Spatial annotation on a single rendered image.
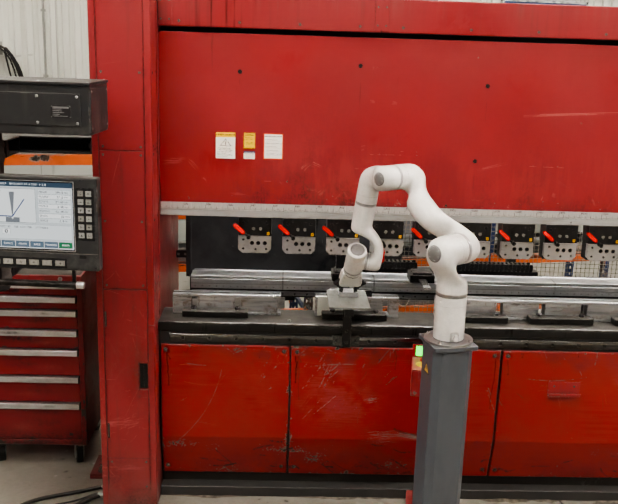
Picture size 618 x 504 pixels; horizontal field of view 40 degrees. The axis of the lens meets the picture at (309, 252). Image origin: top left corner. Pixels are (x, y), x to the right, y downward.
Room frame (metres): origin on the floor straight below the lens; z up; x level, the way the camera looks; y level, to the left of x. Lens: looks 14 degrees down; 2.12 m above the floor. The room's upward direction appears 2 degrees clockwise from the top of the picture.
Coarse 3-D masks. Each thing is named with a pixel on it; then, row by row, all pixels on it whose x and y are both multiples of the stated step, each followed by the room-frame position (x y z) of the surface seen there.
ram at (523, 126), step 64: (192, 64) 3.69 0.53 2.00; (256, 64) 3.70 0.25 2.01; (320, 64) 3.71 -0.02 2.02; (384, 64) 3.72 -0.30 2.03; (448, 64) 3.73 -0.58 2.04; (512, 64) 3.74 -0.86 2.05; (576, 64) 3.75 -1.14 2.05; (192, 128) 3.69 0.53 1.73; (256, 128) 3.70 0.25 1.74; (320, 128) 3.71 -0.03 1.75; (384, 128) 3.72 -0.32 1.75; (448, 128) 3.73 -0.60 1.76; (512, 128) 3.74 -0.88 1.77; (576, 128) 3.75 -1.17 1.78; (192, 192) 3.69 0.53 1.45; (256, 192) 3.70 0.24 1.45; (320, 192) 3.71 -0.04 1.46; (384, 192) 3.72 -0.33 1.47; (448, 192) 3.73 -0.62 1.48; (512, 192) 3.74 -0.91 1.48; (576, 192) 3.75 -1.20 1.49
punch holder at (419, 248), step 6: (414, 222) 3.75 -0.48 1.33; (420, 228) 3.73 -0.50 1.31; (414, 234) 3.73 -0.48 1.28; (426, 234) 3.73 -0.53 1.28; (432, 234) 3.73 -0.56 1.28; (414, 240) 3.72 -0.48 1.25; (420, 240) 3.72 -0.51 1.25; (414, 246) 3.72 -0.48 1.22; (420, 246) 3.72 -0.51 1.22; (426, 246) 3.74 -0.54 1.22; (414, 252) 3.72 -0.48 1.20; (420, 252) 3.72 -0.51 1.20; (426, 252) 3.72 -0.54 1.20
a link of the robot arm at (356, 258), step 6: (348, 246) 3.48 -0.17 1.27; (354, 246) 3.47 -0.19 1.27; (360, 246) 3.48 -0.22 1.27; (348, 252) 3.45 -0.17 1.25; (354, 252) 3.45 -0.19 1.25; (360, 252) 3.45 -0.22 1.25; (366, 252) 3.46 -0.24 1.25; (348, 258) 3.47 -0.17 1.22; (354, 258) 3.44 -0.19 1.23; (360, 258) 3.44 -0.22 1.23; (366, 258) 3.47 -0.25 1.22; (348, 264) 3.49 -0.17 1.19; (354, 264) 3.47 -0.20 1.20; (360, 264) 3.47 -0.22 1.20; (366, 264) 3.47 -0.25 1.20; (348, 270) 3.51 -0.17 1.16; (354, 270) 3.49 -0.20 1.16; (360, 270) 3.51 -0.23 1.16
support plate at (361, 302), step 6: (330, 294) 3.66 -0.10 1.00; (336, 294) 3.67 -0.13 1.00; (360, 294) 3.68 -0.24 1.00; (330, 300) 3.57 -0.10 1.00; (336, 300) 3.57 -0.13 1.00; (342, 300) 3.58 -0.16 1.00; (348, 300) 3.58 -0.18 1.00; (354, 300) 3.58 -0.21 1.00; (360, 300) 3.59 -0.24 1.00; (366, 300) 3.59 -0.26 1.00; (330, 306) 3.48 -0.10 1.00; (336, 306) 3.49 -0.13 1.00; (342, 306) 3.49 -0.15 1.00; (348, 306) 3.49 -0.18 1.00; (354, 306) 3.50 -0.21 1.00; (360, 306) 3.50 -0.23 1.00; (366, 306) 3.50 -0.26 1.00
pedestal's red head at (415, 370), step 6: (414, 348) 3.48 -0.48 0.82; (414, 354) 3.48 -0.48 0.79; (414, 360) 3.44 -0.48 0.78; (414, 366) 3.37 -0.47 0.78; (414, 372) 3.33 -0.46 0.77; (420, 372) 3.32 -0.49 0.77; (414, 378) 3.33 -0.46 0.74; (420, 378) 3.32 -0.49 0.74; (414, 384) 3.33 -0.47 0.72; (414, 390) 3.33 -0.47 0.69
